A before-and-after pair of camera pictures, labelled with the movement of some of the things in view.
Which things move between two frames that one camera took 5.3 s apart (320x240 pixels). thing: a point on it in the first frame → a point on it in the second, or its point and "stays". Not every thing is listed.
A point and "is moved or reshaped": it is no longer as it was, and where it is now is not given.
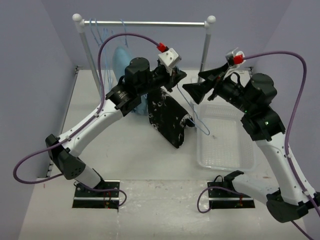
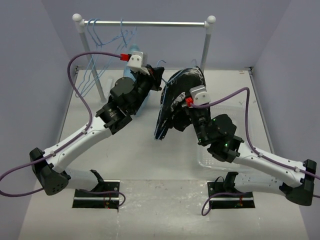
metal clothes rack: (78, 20) stays
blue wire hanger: (195, 115) is moved or reshaped
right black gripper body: (232, 91) → (199, 118)
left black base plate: (96, 199) stays
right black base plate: (222, 198) stays
